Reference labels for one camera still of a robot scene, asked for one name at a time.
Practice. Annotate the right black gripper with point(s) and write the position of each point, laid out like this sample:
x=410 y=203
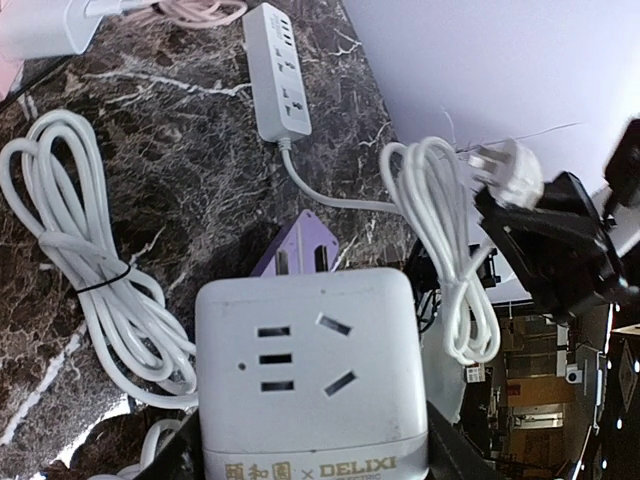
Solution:
x=561 y=252

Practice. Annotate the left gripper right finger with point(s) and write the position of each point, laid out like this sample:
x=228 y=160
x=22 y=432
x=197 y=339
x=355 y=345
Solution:
x=449 y=455

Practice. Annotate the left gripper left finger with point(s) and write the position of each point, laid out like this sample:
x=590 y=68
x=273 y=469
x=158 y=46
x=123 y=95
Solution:
x=182 y=457

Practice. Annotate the white cube socket adapter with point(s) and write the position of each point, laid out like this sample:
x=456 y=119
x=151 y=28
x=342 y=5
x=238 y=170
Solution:
x=315 y=376

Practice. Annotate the pink cube socket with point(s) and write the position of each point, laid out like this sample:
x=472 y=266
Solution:
x=10 y=70

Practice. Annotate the purple power strip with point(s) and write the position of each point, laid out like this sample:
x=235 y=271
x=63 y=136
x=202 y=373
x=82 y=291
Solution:
x=304 y=246

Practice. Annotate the white power strip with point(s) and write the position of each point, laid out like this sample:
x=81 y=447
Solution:
x=278 y=91

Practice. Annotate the white charger with cable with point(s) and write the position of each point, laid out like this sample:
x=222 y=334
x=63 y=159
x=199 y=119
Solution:
x=41 y=29

